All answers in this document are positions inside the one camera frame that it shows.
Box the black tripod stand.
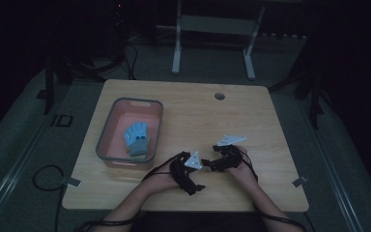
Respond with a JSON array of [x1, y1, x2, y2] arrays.
[[37, 47, 107, 115], [269, 35, 328, 130]]

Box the black floor cable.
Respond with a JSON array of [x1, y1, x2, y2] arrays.
[[32, 164, 66, 232]]

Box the blue glove with dark dots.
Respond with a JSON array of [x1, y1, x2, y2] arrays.
[[128, 121, 151, 158]]

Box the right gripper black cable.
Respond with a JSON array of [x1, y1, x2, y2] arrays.
[[241, 150, 308, 232]]

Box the person's left hand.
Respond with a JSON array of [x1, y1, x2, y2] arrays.
[[144, 169, 181, 197]]

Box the dark equipment tower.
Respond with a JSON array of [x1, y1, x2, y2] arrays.
[[107, 0, 129, 62]]

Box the pink basin with grey rim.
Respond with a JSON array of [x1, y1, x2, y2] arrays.
[[95, 97, 164, 171]]

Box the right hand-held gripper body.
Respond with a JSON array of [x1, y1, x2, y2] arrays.
[[210, 133, 248, 172]]

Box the person's right hand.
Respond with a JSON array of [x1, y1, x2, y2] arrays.
[[225, 145, 259, 191]]

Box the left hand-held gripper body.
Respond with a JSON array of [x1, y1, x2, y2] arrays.
[[168, 151, 205, 196]]

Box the plain blue glove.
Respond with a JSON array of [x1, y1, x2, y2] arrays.
[[123, 126, 135, 153]]

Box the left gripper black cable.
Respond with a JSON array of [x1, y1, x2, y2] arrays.
[[72, 154, 182, 232]]

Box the grey table edge clip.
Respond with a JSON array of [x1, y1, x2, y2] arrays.
[[60, 176, 82, 189], [292, 175, 309, 189]]

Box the white metal stand frame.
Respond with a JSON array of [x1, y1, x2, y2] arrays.
[[157, 0, 267, 81]]

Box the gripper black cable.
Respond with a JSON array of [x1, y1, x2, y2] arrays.
[[72, 154, 182, 232], [241, 150, 308, 232]]

